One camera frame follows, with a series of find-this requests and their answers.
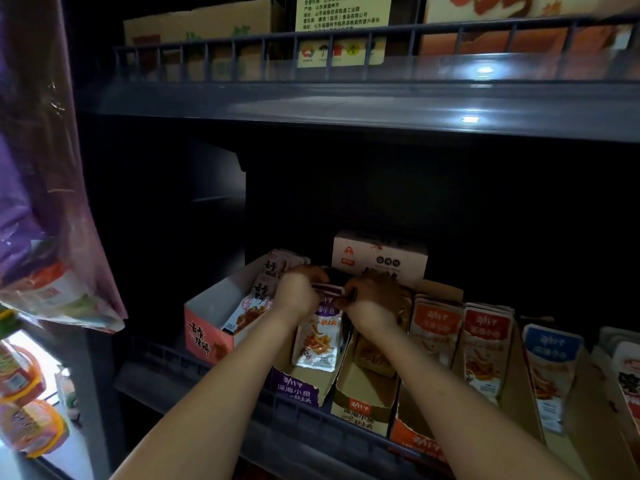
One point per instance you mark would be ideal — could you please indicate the person's left hand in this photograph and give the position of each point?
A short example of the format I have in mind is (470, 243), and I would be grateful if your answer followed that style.
(298, 295)

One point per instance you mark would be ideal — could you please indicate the person's right hand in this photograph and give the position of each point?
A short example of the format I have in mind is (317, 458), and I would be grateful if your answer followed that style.
(378, 303)

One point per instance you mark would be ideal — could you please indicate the handful of purple white packets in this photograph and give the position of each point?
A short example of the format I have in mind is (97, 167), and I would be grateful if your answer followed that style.
(318, 345)

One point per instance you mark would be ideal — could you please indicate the pink white display carton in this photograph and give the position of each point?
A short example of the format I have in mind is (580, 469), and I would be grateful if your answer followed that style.
(205, 335)

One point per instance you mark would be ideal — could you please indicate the grey metal store shelf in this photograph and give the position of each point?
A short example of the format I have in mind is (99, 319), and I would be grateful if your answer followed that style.
(350, 100)

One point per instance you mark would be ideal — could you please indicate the person's right forearm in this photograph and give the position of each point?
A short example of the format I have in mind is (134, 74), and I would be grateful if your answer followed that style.
(470, 415)

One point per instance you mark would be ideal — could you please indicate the person's left forearm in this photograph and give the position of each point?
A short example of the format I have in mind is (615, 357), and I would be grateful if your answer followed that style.
(210, 410)

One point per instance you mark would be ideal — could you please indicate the row of snack display cartons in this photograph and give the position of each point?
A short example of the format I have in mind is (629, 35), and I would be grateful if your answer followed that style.
(490, 345)

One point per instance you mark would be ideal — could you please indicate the small white bottle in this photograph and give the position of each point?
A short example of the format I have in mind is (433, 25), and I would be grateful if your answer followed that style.
(68, 390)

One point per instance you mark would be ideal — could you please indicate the purple clear hanging snack bag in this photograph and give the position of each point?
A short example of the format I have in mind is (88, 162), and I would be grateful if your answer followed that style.
(40, 195)

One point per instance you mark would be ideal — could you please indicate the yellow label dark carton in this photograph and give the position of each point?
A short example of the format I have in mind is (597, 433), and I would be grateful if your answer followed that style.
(345, 13)

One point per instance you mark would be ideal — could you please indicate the plain brown carton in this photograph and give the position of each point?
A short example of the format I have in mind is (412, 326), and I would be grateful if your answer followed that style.
(200, 23)

